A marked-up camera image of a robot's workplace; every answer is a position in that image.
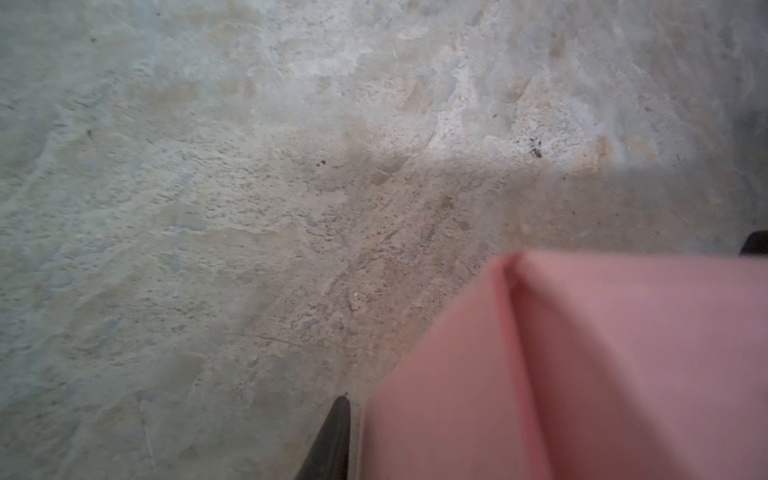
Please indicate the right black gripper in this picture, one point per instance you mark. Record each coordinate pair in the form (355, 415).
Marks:
(756, 244)

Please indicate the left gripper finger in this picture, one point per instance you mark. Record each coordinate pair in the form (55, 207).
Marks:
(328, 457)

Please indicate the pink paper box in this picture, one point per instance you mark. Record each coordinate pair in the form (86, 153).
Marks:
(583, 366)

